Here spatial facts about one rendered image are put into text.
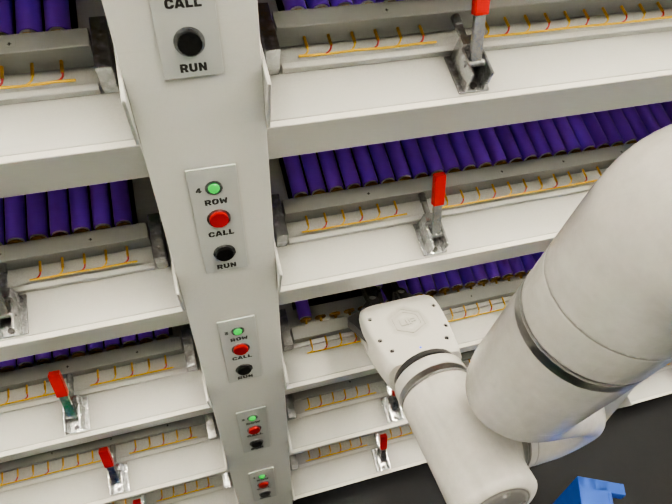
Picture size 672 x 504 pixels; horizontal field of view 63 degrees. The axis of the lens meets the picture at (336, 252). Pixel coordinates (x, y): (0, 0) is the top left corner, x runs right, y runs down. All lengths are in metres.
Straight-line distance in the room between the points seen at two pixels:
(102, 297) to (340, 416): 0.48
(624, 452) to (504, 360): 1.06
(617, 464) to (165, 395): 1.00
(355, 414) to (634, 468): 0.70
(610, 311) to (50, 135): 0.38
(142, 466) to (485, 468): 0.56
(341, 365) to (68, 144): 0.46
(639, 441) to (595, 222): 1.20
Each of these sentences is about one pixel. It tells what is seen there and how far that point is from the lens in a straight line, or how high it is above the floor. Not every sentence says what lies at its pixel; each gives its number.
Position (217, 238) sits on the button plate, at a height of 0.81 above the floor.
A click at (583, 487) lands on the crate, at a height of 0.20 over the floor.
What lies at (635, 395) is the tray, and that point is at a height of 0.12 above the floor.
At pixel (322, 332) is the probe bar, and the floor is 0.56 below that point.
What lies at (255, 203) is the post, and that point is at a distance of 0.48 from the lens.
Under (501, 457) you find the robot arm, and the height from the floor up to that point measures 0.68.
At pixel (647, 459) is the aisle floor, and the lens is 1.45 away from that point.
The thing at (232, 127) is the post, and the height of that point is 0.92.
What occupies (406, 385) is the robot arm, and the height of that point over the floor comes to 0.64.
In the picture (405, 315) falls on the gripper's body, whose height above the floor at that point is 0.63.
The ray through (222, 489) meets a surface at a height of 0.13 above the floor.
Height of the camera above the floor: 1.16
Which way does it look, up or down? 46 degrees down
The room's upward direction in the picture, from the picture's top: 3 degrees clockwise
